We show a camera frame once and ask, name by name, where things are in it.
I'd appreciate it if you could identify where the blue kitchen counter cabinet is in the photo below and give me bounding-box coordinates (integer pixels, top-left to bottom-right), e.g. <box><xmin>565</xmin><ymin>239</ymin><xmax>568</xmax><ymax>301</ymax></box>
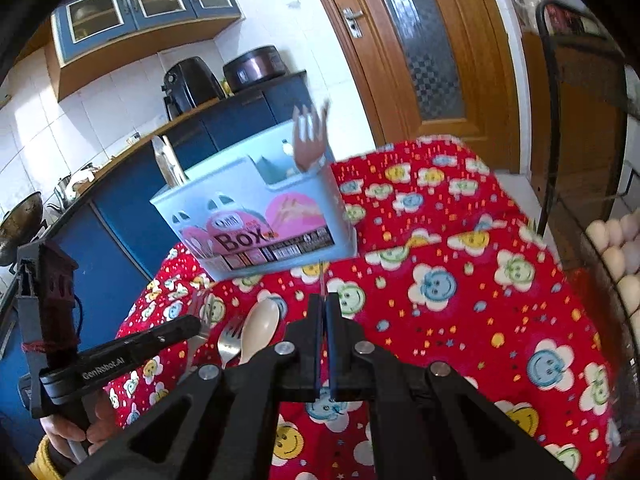
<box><xmin>0</xmin><ymin>70</ymin><xmax>321</xmax><ymax>466</ymax></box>

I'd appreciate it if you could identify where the person's left hand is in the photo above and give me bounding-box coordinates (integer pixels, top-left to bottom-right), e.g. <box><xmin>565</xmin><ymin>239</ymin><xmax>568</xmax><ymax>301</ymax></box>
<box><xmin>40</xmin><ymin>390</ymin><xmax>121</xmax><ymax>461</ymax></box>

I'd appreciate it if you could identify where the dark rice cooker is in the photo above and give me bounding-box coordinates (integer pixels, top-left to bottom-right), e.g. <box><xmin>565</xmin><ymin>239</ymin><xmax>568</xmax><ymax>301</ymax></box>
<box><xmin>222</xmin><ymin>45</ymin><xmax>290</xmax><ymax>93</ymax></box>

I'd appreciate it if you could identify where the yellow sleeved left forearm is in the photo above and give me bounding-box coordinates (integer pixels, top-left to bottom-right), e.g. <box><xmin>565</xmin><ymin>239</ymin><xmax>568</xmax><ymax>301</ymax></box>
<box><xmin>27</xmin><ymin>435</ymin><xmax>71</xmax><ymax>480</ymax></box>

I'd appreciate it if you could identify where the metal spoon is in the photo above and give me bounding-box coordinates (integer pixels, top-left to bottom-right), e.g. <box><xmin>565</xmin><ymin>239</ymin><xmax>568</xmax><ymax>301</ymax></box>
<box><xmin>151</xmin><ymin>135</ymin><xmax>188</xmax><ymax>188</ymax></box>

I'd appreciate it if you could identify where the pile of white eggs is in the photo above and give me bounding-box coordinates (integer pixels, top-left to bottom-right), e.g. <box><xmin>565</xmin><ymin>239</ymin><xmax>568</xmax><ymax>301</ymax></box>
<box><xmin>585</xmin><ymin>212</ymin><xmax>640</xmax><ymax>316</ymax></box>

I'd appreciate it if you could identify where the wooden cabinet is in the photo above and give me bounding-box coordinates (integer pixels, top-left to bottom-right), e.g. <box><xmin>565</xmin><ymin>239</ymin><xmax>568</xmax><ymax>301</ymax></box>
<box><xmin>520</xmin><ymin>30</ymin><xmax>626</xmax><ymax>216</ymax></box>

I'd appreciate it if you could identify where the blue wall cabinet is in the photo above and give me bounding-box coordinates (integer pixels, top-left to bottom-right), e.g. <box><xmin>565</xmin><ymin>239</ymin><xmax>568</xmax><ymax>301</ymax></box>
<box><xmin>44</xmin><ymin>0</ymin><xmax>242</xmax><ymax>103</ymax></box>

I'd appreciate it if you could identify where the metal wok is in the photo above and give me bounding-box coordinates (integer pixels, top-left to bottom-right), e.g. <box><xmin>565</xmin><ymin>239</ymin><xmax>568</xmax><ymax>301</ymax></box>
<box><xmin>0</xmin><ymin>191</ymin><xmax>45</xmax><ymax>266</ymax></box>

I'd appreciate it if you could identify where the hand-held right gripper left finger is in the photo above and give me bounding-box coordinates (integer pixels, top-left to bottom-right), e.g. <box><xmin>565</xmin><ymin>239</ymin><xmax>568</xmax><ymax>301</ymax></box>
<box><xmin>65</xmin><ymin>294</ymin><xmax>328</xmax><ymax>480</ymax></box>

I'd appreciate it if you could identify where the metal door handle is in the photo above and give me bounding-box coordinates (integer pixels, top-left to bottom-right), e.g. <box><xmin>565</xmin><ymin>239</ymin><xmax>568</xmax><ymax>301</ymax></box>
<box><xmin>342</xmin><ymin>6</ymin><xmax>365</xmax><ymax>39</ymax></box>

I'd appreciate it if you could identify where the light blue utensil holder box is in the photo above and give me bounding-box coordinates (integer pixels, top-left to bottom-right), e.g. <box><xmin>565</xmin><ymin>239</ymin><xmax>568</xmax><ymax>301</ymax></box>
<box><xmin>150</xmin><ymin>119</ymin><xmax>358</xmax><ymax>283</ymax></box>

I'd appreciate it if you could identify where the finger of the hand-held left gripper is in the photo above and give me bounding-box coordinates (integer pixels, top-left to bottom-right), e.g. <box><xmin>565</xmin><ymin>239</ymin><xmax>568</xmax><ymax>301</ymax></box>
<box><xmin>127</xmin><ymin>314</ymin><xmax>202</xmax><ymax>362</ymax></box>

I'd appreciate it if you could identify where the beige plastic fork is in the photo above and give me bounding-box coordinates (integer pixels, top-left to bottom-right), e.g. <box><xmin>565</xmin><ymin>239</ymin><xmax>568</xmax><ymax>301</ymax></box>
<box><xmin>291</xmin><ymin>100</ymin><xmax>332</xmax><ymax>173</ymax></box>

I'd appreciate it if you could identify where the black air fryer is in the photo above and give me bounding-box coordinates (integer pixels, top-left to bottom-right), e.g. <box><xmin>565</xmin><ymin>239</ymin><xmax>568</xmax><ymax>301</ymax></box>
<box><xmin>161</xmin><ymin>56</ymin><xmax>227</xmax><ymax>121</ymax></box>

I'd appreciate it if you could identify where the black metal wire rack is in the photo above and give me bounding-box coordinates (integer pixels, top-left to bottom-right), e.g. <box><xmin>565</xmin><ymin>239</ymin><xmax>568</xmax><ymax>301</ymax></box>
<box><xmin>535</xmin><ymin>0</ymin><xmax>640</xmax><ymax>341</ymax></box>

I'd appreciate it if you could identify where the wooden door with glass pane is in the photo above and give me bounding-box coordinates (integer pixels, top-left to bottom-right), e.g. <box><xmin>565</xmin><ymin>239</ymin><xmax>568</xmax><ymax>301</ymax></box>
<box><xmin>300</xmin><ymin>0</ymin><xmax>531</xmax><ymax>176</ymax></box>

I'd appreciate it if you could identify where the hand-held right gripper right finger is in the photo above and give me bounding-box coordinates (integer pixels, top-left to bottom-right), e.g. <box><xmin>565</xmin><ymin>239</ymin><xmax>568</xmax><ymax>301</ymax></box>
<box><xmin>325</xmin><ymin>292</ymin><xmax>576</xmax><ymax>480</ymax></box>

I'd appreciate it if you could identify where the stainless steel kettle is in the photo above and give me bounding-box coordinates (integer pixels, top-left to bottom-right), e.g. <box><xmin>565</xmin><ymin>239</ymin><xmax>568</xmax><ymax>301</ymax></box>
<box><xmin>52</xmin><ymin>172</ymin><xmax>81</xmax><ymax>208</ymax></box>

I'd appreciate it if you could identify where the beige plastic spoon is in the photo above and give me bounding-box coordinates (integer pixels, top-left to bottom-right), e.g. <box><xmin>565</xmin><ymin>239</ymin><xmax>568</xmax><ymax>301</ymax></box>
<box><xmin>237</xmin><ymin>299</ymin><xmax>282</xmax><ymax>366</ymax></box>

